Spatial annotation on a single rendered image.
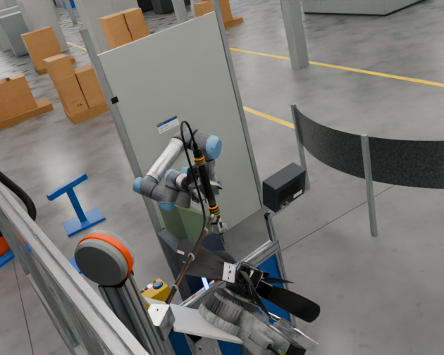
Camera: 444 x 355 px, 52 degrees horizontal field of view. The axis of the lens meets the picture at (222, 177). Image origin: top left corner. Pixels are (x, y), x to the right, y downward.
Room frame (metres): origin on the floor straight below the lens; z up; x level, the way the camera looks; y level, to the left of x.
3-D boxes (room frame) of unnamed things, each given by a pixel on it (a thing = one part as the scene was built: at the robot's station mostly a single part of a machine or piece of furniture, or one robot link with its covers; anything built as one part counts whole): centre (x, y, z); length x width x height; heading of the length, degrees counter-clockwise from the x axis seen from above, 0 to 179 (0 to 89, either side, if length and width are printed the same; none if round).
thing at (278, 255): (2.28, -0.20, 0.39); 0.04 x 0.04 x 0.78; 31
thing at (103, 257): (1.04, 0.37, 1.88); 0.17 x 0.15 x 0.16; 31
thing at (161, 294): (1.86, 0.51, 1.02); 0.16 x 0.10 x 0.11; 121
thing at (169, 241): (2.42, 0.30, 0.50); 0.30 x 0.30 x 1.00; 24
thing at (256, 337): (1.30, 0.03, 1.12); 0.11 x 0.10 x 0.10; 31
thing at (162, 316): (1.13, 0.33, 1.52); 0.10 x 0.07 x 0.08; 156
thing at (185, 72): (3.74, 0.17, 1.10); 1.21 x 0.05 x 2.20; 121
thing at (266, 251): (2.06, 0.17, 0.82); 0.90 x 0.04 x 0.08; 121
